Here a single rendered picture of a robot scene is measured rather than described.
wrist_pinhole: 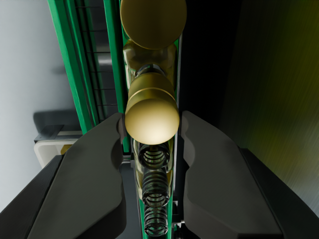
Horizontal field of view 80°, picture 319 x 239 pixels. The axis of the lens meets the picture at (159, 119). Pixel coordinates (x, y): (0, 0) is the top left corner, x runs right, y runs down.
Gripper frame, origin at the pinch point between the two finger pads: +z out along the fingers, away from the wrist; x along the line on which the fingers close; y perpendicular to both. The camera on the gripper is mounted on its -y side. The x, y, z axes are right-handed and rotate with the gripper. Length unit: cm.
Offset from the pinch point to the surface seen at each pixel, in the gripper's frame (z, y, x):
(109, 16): 20.0, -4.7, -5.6
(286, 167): 1.7, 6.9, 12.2
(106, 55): 28.4, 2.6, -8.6
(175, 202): 26, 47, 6
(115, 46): 20.0, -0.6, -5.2
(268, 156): 4.2, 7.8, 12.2
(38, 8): 41.5, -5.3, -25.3
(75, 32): 25.5, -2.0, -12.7
